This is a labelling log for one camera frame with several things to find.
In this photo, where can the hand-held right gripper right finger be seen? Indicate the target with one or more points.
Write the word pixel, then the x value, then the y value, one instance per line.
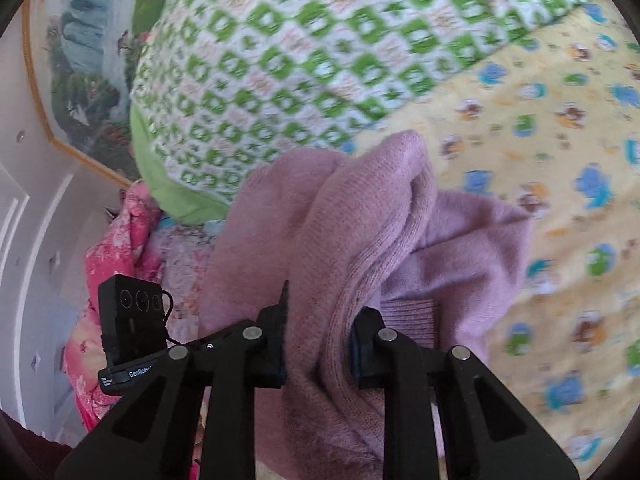
pixel 362 355

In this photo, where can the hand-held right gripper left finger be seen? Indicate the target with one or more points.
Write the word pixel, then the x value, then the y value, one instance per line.
pixel 272 355

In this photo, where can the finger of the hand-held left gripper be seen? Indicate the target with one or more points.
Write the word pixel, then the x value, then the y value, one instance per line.
pixel 210 347

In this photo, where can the purple knit sweater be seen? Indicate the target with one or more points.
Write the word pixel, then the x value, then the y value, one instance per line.
pixel 325 240

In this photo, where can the light pink floral cloth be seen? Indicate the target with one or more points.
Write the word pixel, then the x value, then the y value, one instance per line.
pixel 82 355

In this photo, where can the pale floral blanket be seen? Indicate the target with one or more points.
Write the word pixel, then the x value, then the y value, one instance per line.
pixel 180 260

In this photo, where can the bright pink floral cloth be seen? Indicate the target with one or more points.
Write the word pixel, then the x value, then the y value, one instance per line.
pixel 125 240

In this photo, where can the white panelled headboard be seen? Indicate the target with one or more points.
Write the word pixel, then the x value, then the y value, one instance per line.
pixel 35 240

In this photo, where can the dark red cloth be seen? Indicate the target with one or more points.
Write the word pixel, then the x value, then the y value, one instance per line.
pixel 25 452

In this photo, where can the framed landscape painting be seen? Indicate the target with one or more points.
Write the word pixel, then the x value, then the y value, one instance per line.
pixel 85 60

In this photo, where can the yellow cartoon print bed sheet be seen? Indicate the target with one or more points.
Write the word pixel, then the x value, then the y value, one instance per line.
pixel 550 135

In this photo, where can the green checked quilt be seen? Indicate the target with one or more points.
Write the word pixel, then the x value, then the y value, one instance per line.
pixel 300 60

